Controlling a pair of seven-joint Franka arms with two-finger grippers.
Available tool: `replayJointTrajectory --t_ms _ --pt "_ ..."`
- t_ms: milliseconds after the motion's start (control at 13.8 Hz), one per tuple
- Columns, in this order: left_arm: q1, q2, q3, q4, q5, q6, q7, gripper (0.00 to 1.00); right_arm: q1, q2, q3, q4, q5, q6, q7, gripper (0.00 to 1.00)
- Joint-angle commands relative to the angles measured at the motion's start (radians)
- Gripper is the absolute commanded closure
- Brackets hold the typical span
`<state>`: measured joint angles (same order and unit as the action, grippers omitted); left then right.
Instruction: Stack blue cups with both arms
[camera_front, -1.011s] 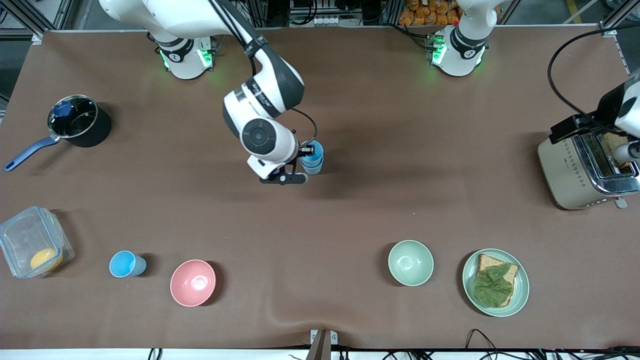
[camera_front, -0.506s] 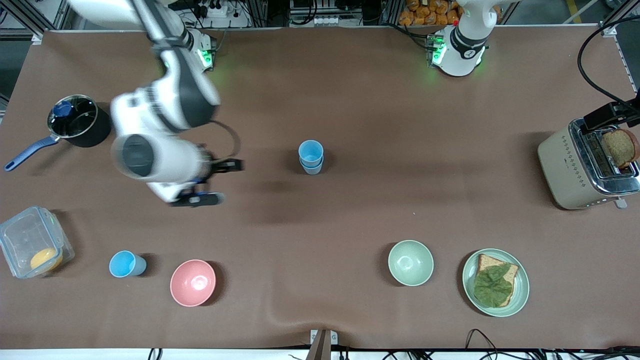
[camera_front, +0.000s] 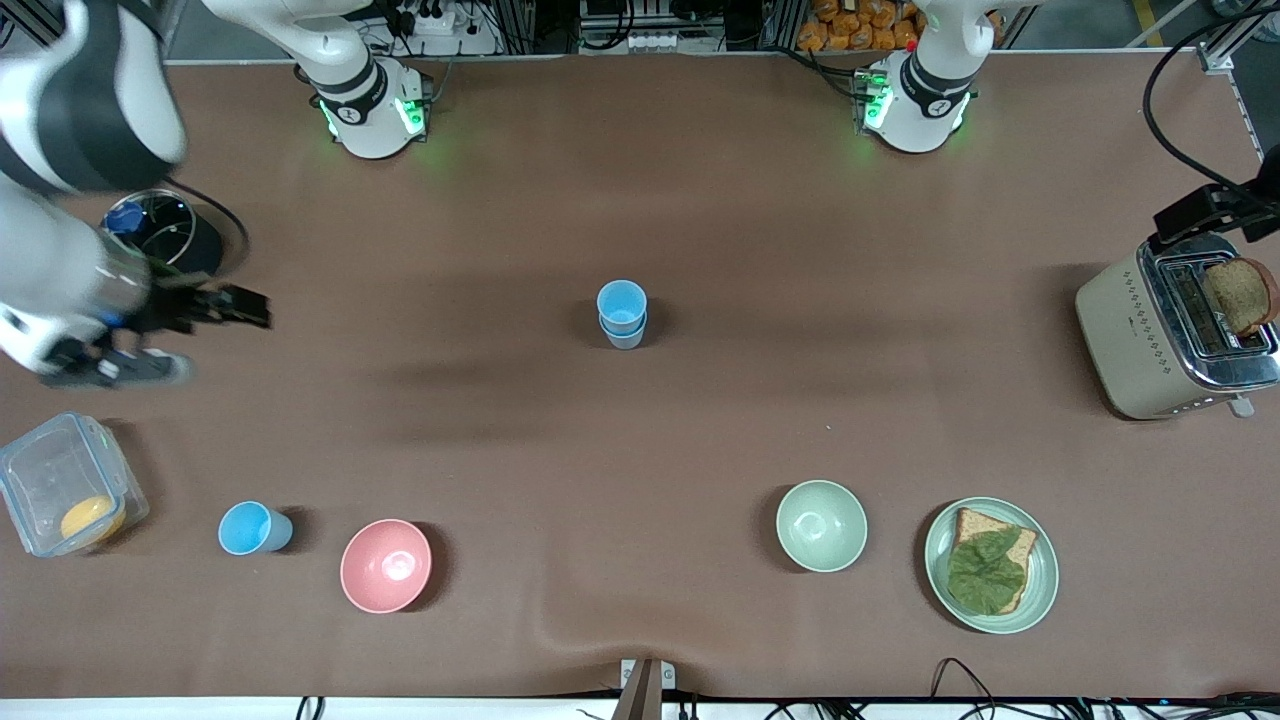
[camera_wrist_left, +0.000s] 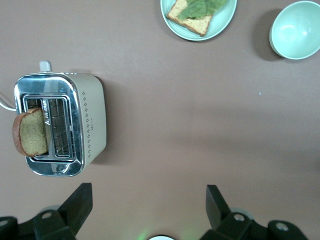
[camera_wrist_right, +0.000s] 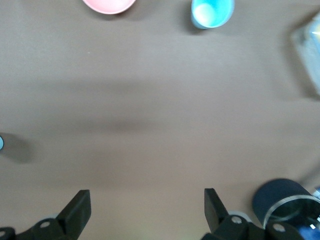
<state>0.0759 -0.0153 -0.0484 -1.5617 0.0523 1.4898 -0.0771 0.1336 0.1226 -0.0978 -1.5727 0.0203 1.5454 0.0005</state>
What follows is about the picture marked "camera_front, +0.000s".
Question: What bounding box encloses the bag of orange buns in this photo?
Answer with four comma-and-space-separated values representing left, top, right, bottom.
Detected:
797, 0, 926, 53

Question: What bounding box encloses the dark toast slice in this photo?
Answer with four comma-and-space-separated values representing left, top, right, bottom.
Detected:
1203, 258, 1280, 338

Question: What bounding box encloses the pale blue plastic cup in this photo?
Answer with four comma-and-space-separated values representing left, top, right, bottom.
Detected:
600, 312, 648, 351

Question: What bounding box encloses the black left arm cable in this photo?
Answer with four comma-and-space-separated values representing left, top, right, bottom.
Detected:
1142, 3, 1280, 193

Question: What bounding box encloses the black saucepan with blue handle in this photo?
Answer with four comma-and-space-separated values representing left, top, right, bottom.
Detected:
100, 188, 225, 280

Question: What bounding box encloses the bright blue plastic cup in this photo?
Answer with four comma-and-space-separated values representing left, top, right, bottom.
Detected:
218, 501, 294, 556
597, 280, 648, 337

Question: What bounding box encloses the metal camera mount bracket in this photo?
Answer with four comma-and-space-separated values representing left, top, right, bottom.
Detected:
612, 658, 677, 720

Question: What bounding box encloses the white power strip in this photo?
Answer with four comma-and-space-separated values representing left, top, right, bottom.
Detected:
388, 0, 458, 37

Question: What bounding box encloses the pale green plate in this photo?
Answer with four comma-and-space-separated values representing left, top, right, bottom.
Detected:
924, 497, 1060, 635

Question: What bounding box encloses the clear plastic food container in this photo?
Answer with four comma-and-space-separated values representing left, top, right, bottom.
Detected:
0, 411, 150, 558

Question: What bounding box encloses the black loose cable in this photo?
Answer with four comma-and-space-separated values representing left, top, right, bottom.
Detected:
930, 657, 1001, 701

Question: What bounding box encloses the orange round food piece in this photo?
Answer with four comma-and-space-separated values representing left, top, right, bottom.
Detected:
60, 496, 127, 546

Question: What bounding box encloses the pale green bowl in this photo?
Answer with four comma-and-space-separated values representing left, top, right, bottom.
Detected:
776, 480, 869, 574

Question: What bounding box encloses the pink bowl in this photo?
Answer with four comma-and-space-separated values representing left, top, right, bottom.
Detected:
340, 518, 433, 614

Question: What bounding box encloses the green lettuce leaf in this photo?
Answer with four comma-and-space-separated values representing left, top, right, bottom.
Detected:
946, 528, 1028, 613

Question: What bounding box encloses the beige and chrome toaster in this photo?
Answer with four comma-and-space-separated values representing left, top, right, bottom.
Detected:
1075, 232, 1280, 421

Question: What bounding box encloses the aluminium frame profile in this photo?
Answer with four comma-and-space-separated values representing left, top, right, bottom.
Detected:
1200, 0, 1280, 77

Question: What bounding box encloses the brown bread slice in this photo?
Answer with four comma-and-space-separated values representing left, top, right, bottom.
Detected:
948, 507, 1039, 615

